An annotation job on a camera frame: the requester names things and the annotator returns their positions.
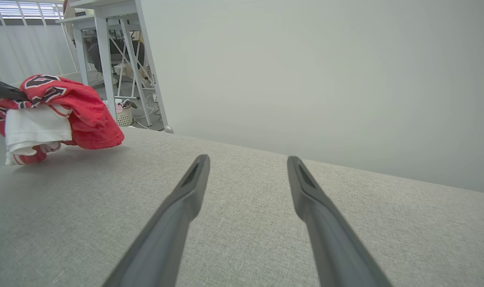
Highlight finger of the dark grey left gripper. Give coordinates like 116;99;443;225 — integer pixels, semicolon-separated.
0;76;29;101

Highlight small white table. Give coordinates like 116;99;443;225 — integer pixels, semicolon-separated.
55;14;97;86

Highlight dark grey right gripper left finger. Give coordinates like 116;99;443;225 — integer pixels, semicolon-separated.
102;154;210;287

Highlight white window blinds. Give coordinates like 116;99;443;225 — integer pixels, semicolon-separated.
0;0;64;19

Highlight white laundry basket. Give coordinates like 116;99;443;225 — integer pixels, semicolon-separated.
116;107;135;128

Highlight large white table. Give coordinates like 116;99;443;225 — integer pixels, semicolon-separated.
69;0;171;132

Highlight white floor cables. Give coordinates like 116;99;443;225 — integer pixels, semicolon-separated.
133;92;165;130

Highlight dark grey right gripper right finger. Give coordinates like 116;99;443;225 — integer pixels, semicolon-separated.
287;155;393;287

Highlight clothes pile in basket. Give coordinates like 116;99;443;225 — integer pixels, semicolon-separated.
114;99;138;114

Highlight red and white jersey shirt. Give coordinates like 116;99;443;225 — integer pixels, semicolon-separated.
0;74;125;165

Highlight black office chair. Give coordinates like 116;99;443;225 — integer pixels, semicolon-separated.
87;39;145;74

